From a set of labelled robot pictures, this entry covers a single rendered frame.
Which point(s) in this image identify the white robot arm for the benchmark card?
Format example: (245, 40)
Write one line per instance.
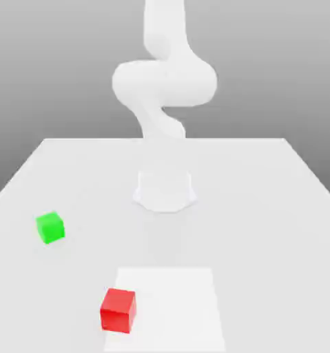
(164, 82)

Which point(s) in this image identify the small green cube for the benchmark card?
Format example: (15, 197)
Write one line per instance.
(50, 227)

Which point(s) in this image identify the small red cube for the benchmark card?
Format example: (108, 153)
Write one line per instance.
(117, 310)

